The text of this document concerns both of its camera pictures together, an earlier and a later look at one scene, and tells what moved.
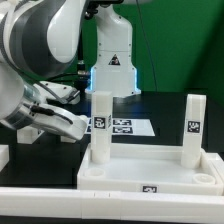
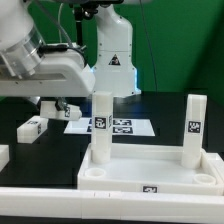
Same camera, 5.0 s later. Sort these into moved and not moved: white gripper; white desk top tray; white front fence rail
Moved: white gripper
Not moved: white front fence rail; white desk top tray
